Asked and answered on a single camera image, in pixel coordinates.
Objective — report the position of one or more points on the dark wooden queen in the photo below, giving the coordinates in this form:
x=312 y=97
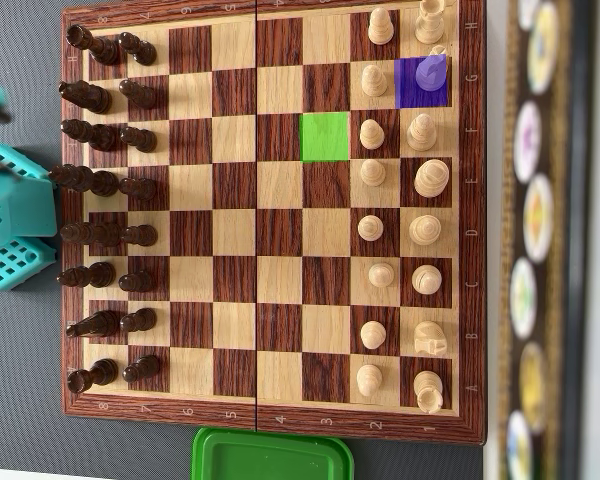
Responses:
x=92 y=234

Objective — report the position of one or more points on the dark wooden king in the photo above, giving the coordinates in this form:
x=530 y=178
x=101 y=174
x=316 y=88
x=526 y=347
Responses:
x=87 y=180

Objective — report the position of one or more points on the green plastic container lid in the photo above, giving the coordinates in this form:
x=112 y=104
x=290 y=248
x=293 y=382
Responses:
x=280 y=460

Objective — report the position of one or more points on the black medallion game box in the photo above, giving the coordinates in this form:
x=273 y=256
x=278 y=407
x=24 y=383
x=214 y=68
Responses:
x=537 y=140

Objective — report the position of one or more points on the dark wooden pawn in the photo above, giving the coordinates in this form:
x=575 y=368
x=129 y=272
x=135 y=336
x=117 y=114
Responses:
x=139 y=139
x=139 y=320
x=139 y=94
x=139 y=48
x=140 y=235
x=139 y=188
x=137 y=281
x=142 y=369

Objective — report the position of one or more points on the light wooden rook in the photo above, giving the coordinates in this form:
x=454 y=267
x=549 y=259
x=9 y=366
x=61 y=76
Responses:
x=430 y=27
x=428 y=390

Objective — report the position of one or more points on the light wooden knight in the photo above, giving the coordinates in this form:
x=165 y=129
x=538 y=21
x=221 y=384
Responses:
x=430 y=337
x=430 y=75

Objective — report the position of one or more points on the light wooden bishop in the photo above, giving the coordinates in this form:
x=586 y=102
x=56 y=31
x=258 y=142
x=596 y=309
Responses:
x=426 y=279
x=421 y=132

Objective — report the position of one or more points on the wooden chessboard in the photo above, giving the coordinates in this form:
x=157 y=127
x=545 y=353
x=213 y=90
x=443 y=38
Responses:
x=235 y=235

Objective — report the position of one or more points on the light wooden king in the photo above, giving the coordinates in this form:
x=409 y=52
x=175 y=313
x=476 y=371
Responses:
x=431 y=178

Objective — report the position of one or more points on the dark wooden knight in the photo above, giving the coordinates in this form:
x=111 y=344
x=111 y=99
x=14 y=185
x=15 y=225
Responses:
x=97 y=324
x=87 y=96

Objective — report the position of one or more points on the dark wooden rook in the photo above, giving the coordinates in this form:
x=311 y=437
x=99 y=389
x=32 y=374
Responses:
x=97 y=46
x=92 y=376

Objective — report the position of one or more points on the dark grey table mat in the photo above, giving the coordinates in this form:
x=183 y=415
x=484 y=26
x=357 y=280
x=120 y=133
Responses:
x=20 y=375

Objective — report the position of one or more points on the dark wooden bishop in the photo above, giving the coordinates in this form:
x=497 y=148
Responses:
x=90 y=134
x=87 y=275

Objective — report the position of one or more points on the light wooden pawn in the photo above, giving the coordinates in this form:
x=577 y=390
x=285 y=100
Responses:
x=381 y=275
x=371 y=134
x=373 y=334
x=373 y=173
x=374 y=82
x=381 y=27
x=370 y=227
x=369 y=380

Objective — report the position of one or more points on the light wooden queen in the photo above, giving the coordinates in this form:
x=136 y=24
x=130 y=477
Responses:
x=425 y=230

